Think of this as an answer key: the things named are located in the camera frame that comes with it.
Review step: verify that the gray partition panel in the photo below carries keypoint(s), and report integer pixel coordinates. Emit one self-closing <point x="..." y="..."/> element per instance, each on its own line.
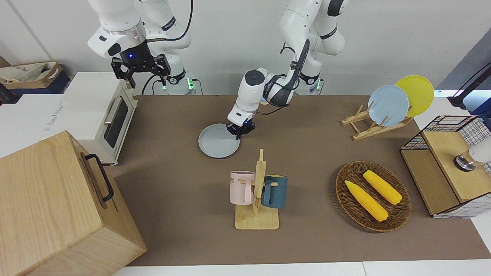
<point x="466" y="63"/>

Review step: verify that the light blue plate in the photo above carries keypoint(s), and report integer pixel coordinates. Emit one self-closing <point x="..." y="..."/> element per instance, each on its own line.
<point x="388" y="104"/>

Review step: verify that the brown wicker basket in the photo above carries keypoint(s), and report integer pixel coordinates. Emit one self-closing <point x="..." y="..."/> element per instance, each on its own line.
<point x="399" y="212"/>

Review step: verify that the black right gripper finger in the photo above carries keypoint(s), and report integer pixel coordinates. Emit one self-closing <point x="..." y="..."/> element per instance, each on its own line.
<point x="123" y="71"/>
<point x="163" y="65"/>

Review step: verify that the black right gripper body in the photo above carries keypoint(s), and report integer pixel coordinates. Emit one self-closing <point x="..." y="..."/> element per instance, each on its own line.
<point x="138" y="57"/>

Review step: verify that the white toaster oven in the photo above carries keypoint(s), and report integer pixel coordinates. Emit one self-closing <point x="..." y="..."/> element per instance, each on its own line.
<point x="92" y="103"/>

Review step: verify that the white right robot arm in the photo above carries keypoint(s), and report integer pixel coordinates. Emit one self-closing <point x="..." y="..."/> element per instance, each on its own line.
<point x="115" y="23"/>

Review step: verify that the wooden plate rack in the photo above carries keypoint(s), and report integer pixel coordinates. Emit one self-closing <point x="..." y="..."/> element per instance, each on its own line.
<point x="364" y="132"/>

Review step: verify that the white bottle with metal cap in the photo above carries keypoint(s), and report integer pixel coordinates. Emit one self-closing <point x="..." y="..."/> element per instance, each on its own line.
<point x="481" y="151"/>

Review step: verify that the brown table mat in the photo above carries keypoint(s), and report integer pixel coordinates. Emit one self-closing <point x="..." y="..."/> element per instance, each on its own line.
<point x="307" y="237"/>

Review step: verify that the gray round plate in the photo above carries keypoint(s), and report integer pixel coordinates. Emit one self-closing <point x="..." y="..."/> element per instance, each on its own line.
<point x="216" y="142"/>

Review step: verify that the pink mug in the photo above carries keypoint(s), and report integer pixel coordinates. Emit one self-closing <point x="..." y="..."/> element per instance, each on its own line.
<point x="241" y="189"/>

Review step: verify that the wooden mug rack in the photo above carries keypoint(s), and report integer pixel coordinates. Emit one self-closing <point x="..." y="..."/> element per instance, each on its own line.
<point x="257" y="220"/>

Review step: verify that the dark blue mug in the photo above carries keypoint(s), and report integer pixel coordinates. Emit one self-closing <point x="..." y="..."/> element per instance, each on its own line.
<point x="277" y="193"/>

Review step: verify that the cardboard box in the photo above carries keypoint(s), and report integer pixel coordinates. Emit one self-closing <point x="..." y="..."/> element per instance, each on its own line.
<point x="53" y="78"/>

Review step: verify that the yellow plate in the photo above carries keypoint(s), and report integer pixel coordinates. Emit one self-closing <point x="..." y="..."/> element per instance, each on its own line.
<point x="420" y="92"/>

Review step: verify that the yellow corn cob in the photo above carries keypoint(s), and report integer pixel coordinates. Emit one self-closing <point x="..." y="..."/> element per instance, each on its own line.
<point x="383" y="188"/>
<point x="366" y="201"/>

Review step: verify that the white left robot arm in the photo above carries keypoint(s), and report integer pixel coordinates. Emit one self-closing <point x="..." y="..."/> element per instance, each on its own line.
<point x="299" y="23"/>

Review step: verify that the white cloth bag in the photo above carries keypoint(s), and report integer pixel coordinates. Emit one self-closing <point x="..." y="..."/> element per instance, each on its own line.
<point x="23" y="72"/>

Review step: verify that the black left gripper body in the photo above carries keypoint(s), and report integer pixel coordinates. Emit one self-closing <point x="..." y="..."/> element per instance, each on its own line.
<point x="241" y="128"/>

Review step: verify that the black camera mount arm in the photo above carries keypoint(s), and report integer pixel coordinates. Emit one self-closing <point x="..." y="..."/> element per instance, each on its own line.
<point x="470" y="92"/>

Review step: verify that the large wooden box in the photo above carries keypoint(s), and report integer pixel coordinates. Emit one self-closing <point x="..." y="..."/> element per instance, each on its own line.
<point x="50" y="207"/>

